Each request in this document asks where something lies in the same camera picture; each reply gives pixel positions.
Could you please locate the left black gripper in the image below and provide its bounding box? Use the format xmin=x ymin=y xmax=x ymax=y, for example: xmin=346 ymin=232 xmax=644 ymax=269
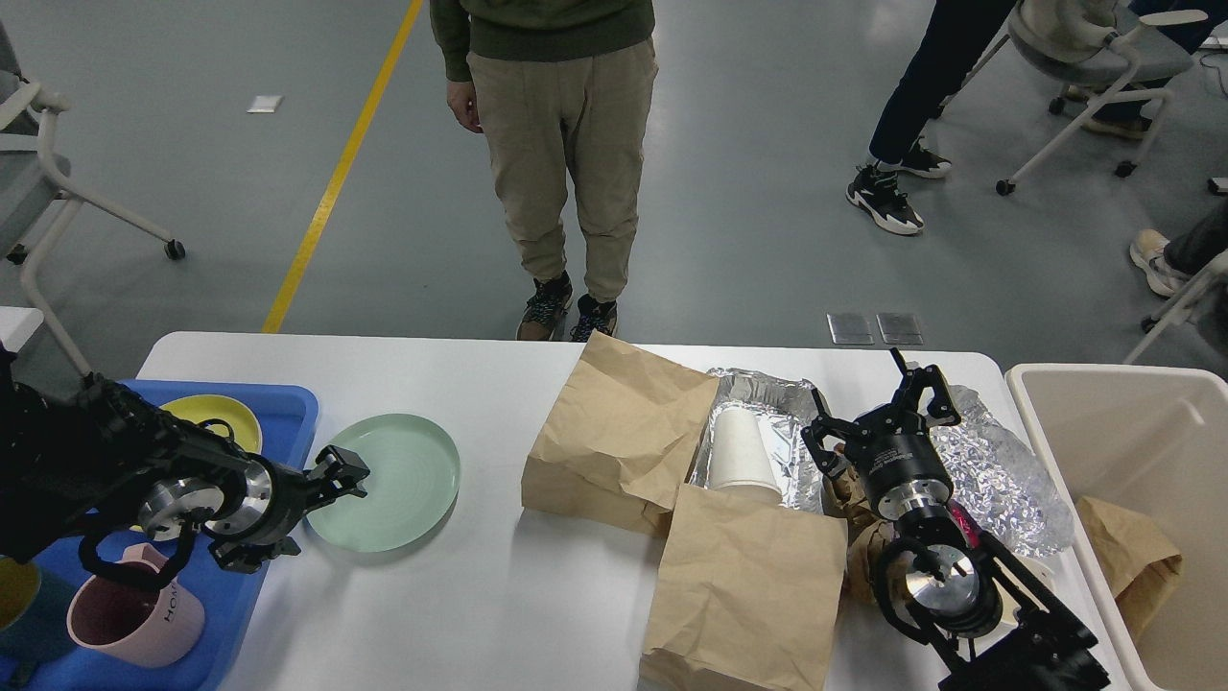
xmin=206 ymin=446 xmax=371 ymax=574

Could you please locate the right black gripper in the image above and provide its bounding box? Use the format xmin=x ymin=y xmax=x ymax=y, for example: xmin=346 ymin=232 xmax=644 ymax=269
xmin=801 ymin=349 xmax=963 ymax=520

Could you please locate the light green plate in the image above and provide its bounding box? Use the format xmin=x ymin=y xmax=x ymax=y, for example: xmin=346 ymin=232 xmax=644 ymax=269
xmin=306 ymin=412 xmax=461 ymax=554

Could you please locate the pink mug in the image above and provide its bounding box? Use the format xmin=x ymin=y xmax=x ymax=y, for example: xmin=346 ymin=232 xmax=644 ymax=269
xmin=65 ymin=576 xmax=206 ymax=669

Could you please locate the blue-grey mug yellow inside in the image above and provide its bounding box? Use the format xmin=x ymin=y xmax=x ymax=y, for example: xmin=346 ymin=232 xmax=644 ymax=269
xmin=1 ymin=557 xmax=79 ymax=690

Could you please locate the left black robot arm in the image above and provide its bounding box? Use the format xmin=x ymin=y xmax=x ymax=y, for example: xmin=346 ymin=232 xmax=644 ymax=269
xmin=1 ymin=350 xmax=371 ymax=593

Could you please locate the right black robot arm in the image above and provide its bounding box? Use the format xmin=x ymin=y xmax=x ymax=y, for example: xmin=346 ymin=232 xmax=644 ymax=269
xmin=801 ymin=349 xmax=1110 ymax=690

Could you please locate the aluminium foil tray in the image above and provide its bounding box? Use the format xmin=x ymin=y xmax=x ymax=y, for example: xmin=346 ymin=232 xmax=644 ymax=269
xmin=688 ymin=368 xmax=829 ymax=514

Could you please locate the crumpled brown paper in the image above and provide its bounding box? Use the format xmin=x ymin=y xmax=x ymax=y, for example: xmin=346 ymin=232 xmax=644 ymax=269
xmin=830 ymin=466 xmax=896 ymax=608

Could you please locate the yellow plate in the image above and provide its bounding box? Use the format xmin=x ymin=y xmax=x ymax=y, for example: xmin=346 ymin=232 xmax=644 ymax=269
xmin=158 ymin=394 xmax=263 ymax=454

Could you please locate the white paper cup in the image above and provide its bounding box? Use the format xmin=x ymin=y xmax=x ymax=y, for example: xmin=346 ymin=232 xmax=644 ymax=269
xmin=707 ymin=407 xmax=782 ymax=506

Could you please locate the crumpled aluminium foil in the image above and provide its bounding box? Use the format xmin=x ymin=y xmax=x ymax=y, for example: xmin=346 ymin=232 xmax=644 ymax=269
xmin=930 ymin=385 xmax=1075 ymax=558

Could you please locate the lower brown paper bag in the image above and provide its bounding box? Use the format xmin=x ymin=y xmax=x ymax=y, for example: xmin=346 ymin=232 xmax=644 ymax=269
xmin=640 ymin=485 xmax=847 ymax=690

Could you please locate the brown paper bag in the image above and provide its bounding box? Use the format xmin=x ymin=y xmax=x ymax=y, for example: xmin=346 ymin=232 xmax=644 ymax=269
xmin=640 ymin=485 xmax=847 ymax=690
xmin=519 ymin=333 xmax=720 ymax=538

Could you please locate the upper brown paper bag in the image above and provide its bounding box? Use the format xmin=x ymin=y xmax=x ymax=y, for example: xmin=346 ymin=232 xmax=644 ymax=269
xmin=519 ymin=333 xmax=720 ymax=538

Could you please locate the blue plastic tray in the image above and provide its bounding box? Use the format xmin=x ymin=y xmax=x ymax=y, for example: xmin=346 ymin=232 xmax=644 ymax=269
xmin=2 ymin=380 xmax=319 ymax=690

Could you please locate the beige plastic bin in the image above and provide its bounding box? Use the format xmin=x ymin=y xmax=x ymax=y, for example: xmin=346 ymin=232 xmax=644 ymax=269
xmin=1005 ymin=365 xmax=1227 ymax=690

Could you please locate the white chair at right edge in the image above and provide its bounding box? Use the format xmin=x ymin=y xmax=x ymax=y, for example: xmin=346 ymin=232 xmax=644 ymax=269
xmin=1122 ymin=250 xmax=1227 ymax=366

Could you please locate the brown bag in bin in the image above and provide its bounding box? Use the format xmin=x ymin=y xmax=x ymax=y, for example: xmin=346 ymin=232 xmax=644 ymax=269
xmin=1075 ymin=495 xmax=1184 ymax=643

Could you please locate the seated person at right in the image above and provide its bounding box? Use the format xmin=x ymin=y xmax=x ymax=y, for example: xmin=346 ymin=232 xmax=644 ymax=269
xmin=1129 ymin=200 xmax=1227 ymax=298

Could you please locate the person in black trousers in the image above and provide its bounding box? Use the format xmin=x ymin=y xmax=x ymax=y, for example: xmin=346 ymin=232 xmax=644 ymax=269
xmin=846 ymin=1 xmax=1014 ymax=236

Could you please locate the left white office chair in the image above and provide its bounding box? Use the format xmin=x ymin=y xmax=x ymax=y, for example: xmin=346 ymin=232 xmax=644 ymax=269
xmin=1 ymin=31 xmax=187 ymax=376

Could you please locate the white office chair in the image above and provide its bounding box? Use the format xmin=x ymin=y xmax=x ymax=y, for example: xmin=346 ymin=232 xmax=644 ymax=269
xmin=963 ymin=1 xmax=1210 ymax=196
xmin=1 ymin=31 xmax=187 ymax=376

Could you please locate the right white office chair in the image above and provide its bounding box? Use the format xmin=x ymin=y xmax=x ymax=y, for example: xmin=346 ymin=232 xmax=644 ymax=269
xmin=963 ymin=1 xmax=1210 ymax=196

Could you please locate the person in khaki trousers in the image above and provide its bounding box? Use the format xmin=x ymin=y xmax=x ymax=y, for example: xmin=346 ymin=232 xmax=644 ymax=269
xmin=429 ymin=1 xmax=658 ymax=342

